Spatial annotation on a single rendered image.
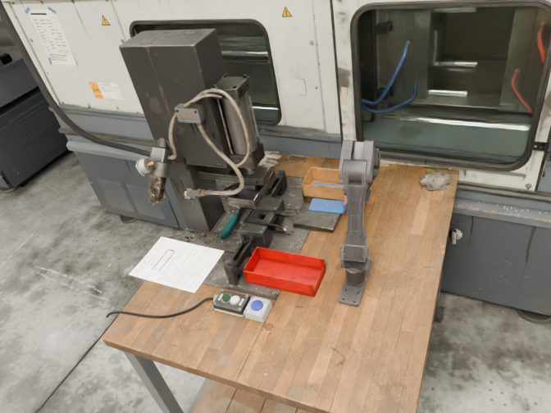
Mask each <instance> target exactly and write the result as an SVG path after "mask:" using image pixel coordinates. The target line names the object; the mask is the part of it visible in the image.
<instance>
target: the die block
mask: <svg viewBox="0 0 551 413"><path fill-rule="evenodd" d="M279 211H285V205H284V202H283V203H282V205H281V206H280V209H279ZM284 219H285V217H280V216H275V217H274V219H273V220H272V222H271V224H274V225H282V223H283V221H284ZM244 235H252V236H253V239H254V242H255V243H254V244H253V247H252V248H256V247H264V248H269V246H270V244H271V242H272V240H273V235H272V232H271V230H268V229H267V230H266V232H265V233H264V235H263V236H261V235H256V234H247V233H242V232H239V236H240V238H241V242H242V240H243V236H244Z"/></svg>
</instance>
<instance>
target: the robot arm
mask: <svg viewBox="0 0 551 413"><path fill-rule="evenodd" d="M378 169H380V151H379V148H377V147H375V141H369V140H365V142H354V140H344V141H343V146H342V151H341V156H340V162H339V181H343V185H344V187H343V189H342V190H343V191H344V195H345V196H344V206H345V204H346V203H348V228H347V233H346V236H345V240H344V244H343V245H340V248H339V258H341V268H345V271H346V277H345V280H344V284H343V286H342V288H341V291H340V293H339V297H338V303H340V304H344V305H348V306H355V307H358V306H360V303H361V300H362V296H363V294H364V291H365V288H366V286H367V281H368V278H369V275H370V273H371V268H372V266H373V260H372V259H369V251H370V248H369V247H367V233H366V229H365V202H366V203H367V202H368V201H369V198H370V195H371V190H370V189H369V188H370V187H371V186H372V184H373V181H374V179H375V178H376V176H377V175H378V174H379V172H378ZM345 291H346V292H345ZM357 294H358V295H357Z"/></svg>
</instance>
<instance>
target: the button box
mask: <svg viewBox="0 0 551 413"><path fill-rule="evenodd" d="M227 293H228V294H229V295H230V298H232V297H233V296H238V297H239V302H237V303H235V304H233V303H231V301H230V300H229V301H228V302H223V301H222V296H223V295H224V294H227ZM207 300H213V301H214V302H213V304H212V305H213V307H214V308H215V310H216V311H221V312H225V313H228V314H231V315H237V316H241V317H243V316H244V310H245V308H246V306H247V305H248V303H249V301H250V296H249V295H246V294H242V293H236V292H232V291H228V290H224V289H222V290H221V291H220V293H219V294H218V295H215V297H207V298H205V299H203V300H202V301H200V302H199V303H198V304H196V305H195V306H193V307H191V308H189V309H187V310H185V311H181V312H177V313H175V314H171V315H144V314H139V313H134V312H128V311H112V312H109V313H108V314H107V315H106V317H107V318H108V317H109V315H112V314H120V313H121V314H127V315H136V316H141V317H148V318H168V317H172V316H176V315H181V314H184V313H186V312H188V311H191V310H193V309H195V308H196V307H198V306H199V305H201V304H202V303H204V302H205V301H207Z"/></svg>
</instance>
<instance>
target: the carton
mask: <svg viewBox="0 0 551 413"><path fill-rule="evenodd" d="M315 182H318V183H325V184H337V185H343V181H339V170H336V169H327V168H319V167H310V169H309V171H308V172H307V174H306V176H305V178H304V179H303V182H302V183H301V185H302V191H303V197H307V196H309V197H321V198H328V199H334V200H341V201H344V196H345V195H344V191H343V190H342V189H343V188H339V187H331V186H325V185H317V184H314V183H315ZM343 186H344V185H343Z"/></svg>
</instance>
